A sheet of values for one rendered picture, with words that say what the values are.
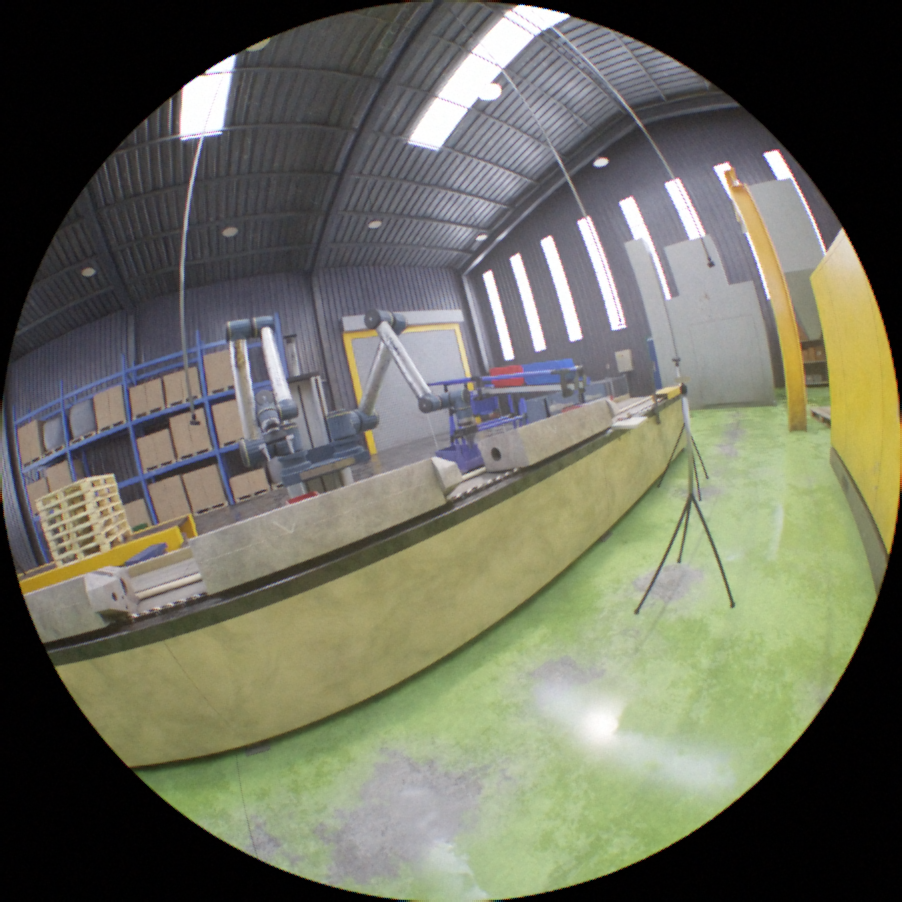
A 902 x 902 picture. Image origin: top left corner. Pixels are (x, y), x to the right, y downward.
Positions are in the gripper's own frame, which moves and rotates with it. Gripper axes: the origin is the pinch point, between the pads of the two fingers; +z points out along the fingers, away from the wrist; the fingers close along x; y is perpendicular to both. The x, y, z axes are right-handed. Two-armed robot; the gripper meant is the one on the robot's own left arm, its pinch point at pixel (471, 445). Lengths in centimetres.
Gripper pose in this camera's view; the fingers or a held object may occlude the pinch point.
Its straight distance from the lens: 215.6
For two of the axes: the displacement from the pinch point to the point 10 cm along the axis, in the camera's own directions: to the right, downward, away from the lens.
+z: 2.3, 9.6, 1.5
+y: 5.6, 0.0, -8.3
